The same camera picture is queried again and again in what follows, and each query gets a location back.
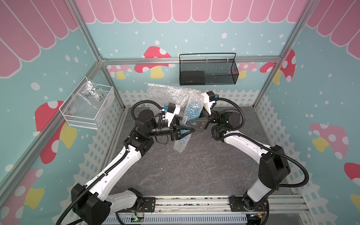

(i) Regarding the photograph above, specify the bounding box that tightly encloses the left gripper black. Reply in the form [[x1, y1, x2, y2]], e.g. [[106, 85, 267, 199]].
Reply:
[[148, 116, 194, 142]]

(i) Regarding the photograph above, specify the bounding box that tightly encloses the clear bubble wrap sheet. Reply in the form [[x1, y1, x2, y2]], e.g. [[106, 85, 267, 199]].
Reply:
[[147, 83, 203, 153]]

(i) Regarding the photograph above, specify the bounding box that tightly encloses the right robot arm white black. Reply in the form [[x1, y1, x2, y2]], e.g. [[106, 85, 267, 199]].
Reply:
[[186, 97, 309, 212]]

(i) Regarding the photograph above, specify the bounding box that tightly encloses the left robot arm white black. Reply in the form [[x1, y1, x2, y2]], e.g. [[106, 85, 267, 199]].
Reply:
[[56, 100, 195, 225]]

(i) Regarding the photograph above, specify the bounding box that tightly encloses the black box in basket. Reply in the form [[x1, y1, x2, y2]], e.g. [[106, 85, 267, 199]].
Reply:
[[179, 71, 205, 86]]

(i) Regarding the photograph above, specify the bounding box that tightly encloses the clear plastic bag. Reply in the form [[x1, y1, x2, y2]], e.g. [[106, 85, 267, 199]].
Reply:
[[75, 80, 108, 112]]

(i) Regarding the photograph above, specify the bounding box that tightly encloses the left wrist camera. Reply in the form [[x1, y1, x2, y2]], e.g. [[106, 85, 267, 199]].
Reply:
[[163, 103, 181, 127]]

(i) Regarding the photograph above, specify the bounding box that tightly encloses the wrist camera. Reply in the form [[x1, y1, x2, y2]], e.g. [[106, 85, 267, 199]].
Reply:
[[163, 103, 181, 127], [201, 91, 219, 115]]

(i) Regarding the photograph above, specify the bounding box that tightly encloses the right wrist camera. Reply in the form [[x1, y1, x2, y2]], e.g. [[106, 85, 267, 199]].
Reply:
[[201, 91, 219, 115]]

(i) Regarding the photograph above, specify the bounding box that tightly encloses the black wire mesh basket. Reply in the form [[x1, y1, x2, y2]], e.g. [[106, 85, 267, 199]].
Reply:
[[179, 52, 239, 85]]

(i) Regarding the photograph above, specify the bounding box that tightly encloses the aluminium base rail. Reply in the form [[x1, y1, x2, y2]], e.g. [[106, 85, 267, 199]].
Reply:
[[139, 195, 309, 215]]

